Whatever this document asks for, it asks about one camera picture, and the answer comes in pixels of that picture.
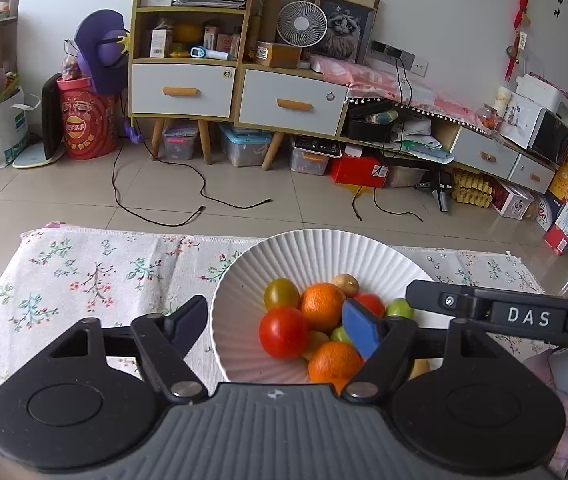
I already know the clear storage box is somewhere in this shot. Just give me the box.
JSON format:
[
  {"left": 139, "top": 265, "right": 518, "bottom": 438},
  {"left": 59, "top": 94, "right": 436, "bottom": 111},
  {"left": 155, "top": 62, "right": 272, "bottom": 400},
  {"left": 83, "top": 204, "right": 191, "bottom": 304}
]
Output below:
[{"left": 162, "top": 120, "right": 200, "bottom": 161}]

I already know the floral tablecloth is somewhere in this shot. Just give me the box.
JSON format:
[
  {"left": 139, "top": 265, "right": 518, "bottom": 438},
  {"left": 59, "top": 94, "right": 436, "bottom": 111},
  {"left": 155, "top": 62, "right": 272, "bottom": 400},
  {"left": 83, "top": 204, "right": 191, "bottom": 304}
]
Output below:
[{"left": 0, "top": 221, "right": 547, "bottom": 461}]

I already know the blue lidded storage box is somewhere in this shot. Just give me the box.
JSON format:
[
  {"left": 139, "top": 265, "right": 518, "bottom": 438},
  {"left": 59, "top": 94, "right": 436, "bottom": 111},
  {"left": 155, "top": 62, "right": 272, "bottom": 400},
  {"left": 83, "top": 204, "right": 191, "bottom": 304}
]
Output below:
[{"left": 220, "top": 125, "right": 272, "bottom": 167}]

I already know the white red box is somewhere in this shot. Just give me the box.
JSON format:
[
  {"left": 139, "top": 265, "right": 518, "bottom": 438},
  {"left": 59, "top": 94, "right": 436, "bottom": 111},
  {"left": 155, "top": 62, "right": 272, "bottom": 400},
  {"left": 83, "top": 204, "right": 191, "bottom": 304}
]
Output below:
[{"left": 491, "top": 180, "right": 535, "bottom": 220}]

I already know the purple plush toy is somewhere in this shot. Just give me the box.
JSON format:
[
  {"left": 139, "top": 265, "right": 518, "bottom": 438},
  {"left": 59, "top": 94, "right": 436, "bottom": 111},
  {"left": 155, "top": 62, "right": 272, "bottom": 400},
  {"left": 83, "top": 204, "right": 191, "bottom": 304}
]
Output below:
[{"left": 74, "top": 9, "right": 132, "bottom": 96}]

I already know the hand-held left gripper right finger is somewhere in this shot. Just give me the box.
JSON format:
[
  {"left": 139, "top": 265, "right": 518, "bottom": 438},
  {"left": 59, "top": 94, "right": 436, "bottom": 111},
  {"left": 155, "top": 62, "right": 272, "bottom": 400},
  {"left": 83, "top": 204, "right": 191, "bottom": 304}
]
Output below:
[{"left": 341, "top": 299, "right": 551, "bottom": 404}]

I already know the black power cable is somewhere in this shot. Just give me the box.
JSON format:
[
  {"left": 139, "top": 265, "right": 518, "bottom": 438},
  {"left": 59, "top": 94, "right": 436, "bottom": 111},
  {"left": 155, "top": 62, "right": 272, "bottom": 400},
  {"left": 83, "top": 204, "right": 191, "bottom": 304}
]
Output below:
[{"left": 395, "top": 55, "right": 413, "bottom": 107}]

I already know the short wooden drawer cabinet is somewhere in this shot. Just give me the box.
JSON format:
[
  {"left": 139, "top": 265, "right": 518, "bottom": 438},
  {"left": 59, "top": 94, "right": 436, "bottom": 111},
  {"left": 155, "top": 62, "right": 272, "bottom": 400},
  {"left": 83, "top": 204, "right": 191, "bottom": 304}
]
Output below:
[{"left": 234, "top": 62, "right": 352, "bottom": 171}]

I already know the white appliance box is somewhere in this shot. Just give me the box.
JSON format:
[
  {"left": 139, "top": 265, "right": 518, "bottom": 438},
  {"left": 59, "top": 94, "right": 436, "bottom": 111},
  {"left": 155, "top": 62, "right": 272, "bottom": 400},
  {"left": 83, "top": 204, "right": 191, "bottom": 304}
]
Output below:
[{"left": 515, "top": 74, "right": 568, "bottom": 116}]

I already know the yellow egg tray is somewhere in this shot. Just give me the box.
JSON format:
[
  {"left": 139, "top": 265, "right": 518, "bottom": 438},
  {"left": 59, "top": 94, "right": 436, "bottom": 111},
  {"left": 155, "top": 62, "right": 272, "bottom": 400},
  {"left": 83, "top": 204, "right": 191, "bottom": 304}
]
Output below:
[{"left": 451, "top": 169, "right": 495, "bottom": 209}]

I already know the orange mandarin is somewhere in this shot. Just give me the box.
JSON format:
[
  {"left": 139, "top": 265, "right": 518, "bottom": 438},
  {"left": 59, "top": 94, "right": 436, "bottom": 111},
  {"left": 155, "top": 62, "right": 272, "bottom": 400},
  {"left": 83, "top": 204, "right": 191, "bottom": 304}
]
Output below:
[
  {"left": 308, "top": 341, "right": 365, "bottom": 396},
  {"left": 299, "top": 283, "right": 347, "bottom": 332}
]

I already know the red hanging decoration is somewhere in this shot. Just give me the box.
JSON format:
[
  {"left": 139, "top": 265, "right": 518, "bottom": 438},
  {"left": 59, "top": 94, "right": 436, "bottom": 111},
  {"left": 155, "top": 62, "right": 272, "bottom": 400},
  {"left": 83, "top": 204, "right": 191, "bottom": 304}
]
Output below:
[{"left": 504, "top": 0, "right": 535, "bottom": 81}]

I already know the small white desk fan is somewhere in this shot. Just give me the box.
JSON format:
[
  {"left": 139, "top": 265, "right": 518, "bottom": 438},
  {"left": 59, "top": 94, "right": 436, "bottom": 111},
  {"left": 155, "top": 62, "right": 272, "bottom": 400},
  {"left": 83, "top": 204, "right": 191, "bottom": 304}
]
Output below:
[{"left": 276, "top": 1, "right": 328, "bottom": 68}]

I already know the person's right hand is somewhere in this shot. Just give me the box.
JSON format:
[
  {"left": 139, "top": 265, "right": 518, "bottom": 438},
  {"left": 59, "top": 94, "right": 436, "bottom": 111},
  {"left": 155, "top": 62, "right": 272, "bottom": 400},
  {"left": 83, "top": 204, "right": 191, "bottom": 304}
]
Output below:
[{"left": 523, "top": 349, "right": 568, "bottom": 476}]

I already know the black flat panel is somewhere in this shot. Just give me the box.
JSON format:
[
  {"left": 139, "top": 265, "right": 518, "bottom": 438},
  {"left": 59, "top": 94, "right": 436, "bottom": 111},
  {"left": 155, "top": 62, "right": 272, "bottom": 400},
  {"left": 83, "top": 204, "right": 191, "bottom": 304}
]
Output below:
[{"left": 41, "top": 73, "right": 65, "bottom": 161}]

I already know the small white carton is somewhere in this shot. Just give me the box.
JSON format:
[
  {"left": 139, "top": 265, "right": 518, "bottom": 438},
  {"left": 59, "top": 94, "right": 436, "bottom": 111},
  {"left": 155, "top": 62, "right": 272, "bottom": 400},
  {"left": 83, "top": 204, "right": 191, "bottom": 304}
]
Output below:
[{"left": 150, "top": 27, "right": 174, "bottom": 58}]

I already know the white ribbed plate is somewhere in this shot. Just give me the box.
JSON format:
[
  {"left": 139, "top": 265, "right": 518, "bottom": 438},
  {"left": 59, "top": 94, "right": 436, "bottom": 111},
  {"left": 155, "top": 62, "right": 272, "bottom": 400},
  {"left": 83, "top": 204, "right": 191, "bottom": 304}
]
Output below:
[{"left": 210, "top": 229, "right": 447, "bottom": 386}]

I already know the tall wooden shelf cabinet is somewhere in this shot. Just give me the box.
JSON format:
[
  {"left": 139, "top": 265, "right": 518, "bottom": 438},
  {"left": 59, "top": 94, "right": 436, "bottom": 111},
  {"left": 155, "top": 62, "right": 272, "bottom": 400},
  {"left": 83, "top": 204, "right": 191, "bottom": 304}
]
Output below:
[{"left": 128, "top": 0, "right": 265, "bottom": 166}]

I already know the small green lime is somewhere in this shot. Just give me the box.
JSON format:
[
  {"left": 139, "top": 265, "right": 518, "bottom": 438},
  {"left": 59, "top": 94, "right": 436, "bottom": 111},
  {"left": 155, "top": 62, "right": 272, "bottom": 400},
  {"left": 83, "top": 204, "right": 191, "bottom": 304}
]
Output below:
[{"left": 386, "top": 298, "right": 416, "bottom": 320}]

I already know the white round base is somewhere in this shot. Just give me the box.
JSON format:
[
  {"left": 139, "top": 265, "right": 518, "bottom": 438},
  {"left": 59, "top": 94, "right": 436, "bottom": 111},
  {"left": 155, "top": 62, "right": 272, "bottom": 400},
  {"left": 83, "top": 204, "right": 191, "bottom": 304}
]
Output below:
[{"left": 12, "top": 142, "right": 67, "bottom": 169}]

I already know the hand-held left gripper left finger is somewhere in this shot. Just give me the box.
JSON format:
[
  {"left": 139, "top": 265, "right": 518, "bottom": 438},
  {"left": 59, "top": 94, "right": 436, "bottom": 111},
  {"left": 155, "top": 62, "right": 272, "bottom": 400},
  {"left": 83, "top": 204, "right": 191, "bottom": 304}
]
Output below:
[{"left": 11, "top": 295, "right": 210, "bottom": 405}]

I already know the red round tin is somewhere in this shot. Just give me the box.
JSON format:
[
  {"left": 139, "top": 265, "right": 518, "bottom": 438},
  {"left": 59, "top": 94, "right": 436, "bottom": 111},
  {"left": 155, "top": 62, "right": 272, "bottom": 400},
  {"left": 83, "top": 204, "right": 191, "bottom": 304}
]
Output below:
[{"left": 56, "top": 75, "right": 120, "bottom": 161}]

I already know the black lidded storage box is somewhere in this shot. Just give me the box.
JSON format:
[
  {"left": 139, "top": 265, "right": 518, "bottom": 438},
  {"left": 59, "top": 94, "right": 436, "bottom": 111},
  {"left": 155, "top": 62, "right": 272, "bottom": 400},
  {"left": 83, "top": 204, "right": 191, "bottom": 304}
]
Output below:
[{"left": 290, "top": 135, "right": 345, "bottom": 177}]

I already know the cardboard tube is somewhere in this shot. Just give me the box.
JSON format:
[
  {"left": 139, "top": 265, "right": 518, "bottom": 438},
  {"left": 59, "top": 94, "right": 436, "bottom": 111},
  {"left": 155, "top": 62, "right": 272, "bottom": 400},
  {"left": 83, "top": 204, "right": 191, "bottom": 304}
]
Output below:
[{"left": 261, "top": 0, "right": 285, "bottom": 43}]

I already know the glass jar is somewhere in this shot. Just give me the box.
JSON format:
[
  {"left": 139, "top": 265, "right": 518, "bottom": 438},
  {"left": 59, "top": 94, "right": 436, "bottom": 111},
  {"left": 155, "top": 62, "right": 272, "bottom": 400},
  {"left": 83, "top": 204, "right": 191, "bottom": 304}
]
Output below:
[{"left": 479, "top": 105, "right": 502, "bottom": 131}]

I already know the black floor cable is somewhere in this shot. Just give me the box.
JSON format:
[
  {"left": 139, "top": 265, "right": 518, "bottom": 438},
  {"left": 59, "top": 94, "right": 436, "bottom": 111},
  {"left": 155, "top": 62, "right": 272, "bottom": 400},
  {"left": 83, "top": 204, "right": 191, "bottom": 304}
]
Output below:
[
  {"left": 353, "top": 185, "right": 425, "bottom": 223},
  {"left": 111, "top": 140, "right": 272, "bottom": 226}
]

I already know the framed cat picture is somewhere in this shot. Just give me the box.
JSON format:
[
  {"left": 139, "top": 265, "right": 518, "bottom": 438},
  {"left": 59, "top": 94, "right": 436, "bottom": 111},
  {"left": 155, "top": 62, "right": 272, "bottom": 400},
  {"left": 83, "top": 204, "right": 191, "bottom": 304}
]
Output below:
[{"left": 309, "top": 0, "right": 381, "bottom": 64}]

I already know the brown cardboard box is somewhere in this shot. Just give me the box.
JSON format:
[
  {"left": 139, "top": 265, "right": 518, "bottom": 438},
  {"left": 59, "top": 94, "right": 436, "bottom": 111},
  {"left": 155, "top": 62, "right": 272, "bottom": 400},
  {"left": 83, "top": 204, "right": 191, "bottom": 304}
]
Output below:
[{"left": 255, "top": 41, "right": 301, "bottom": 69}]

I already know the black microwave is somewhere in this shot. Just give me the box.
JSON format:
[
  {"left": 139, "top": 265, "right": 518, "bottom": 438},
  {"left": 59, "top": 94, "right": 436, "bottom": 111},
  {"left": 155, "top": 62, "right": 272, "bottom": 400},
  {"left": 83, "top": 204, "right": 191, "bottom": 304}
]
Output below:
[{"left": 529, "top": 107, "right": 568, "bottom": 166}]

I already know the pink cloth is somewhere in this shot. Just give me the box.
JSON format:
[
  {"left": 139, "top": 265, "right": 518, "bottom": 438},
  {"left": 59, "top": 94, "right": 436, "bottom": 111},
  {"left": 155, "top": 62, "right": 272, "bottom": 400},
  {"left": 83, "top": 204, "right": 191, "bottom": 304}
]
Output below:
[{"left": 309, "top": 55, "right": 490, "bottom": 133}]

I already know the small white drawer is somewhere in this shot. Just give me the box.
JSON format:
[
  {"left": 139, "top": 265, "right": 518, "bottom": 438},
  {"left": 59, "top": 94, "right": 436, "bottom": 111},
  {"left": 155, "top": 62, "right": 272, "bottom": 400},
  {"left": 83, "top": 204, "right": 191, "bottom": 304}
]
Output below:
[
  {"left": 451, "top": 127, "right": 520, "bottom": 179},
  {"left": 509, "top": 152, "right": 557, "bottom": 195}
]

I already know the white blue thermometer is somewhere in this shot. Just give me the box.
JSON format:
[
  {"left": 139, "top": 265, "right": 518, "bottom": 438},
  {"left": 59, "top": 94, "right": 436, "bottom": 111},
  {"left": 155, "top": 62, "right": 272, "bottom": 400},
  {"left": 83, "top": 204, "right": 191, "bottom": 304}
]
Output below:
[{"left": 190, "top": 46, "right": 230, "bottom": 61}]

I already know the low wooden cabinet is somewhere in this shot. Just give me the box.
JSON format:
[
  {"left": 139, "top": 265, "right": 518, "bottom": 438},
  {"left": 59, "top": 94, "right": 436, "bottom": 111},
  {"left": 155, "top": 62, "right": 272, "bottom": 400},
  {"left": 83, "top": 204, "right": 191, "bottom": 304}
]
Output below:
[{"left": 346, "top": 100, "right": 560, "bottom": 196}]

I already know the olive yellow tomato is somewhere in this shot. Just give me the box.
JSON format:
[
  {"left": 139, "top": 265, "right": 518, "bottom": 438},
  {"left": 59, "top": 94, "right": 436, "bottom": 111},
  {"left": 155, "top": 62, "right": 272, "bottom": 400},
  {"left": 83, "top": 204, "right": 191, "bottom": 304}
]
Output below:
[{"left": 264, "top": 278, "right": 301, "bottom": 311}]

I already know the red tomato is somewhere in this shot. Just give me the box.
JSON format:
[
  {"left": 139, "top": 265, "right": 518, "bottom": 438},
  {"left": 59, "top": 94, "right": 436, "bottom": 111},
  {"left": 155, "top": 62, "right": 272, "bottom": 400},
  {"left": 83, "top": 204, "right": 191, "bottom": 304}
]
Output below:
[
  {"left": 354, "top": 293, "right": 386, "bottom": 318},
  {"left": 259, "top": 307, "right": 312, "bottom": 360}
]

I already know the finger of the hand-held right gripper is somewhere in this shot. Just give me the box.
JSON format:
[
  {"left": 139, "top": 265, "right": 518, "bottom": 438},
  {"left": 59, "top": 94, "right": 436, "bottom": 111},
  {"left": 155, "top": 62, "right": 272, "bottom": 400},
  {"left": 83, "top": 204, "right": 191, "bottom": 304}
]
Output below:
[{"left": 405, "top": 280, "right": 494, "bottom": 327}]

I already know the large white drawer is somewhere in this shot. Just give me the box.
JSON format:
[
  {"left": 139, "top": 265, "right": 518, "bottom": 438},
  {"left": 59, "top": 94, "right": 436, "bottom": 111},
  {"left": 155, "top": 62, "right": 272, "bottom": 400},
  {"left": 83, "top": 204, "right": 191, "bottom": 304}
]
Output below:
[
  {"left": 131, "top": 63, "right": 237, "bottom": 118},
  {"left": 239, "top": 69, "right": 349, "bottom": 131}
]

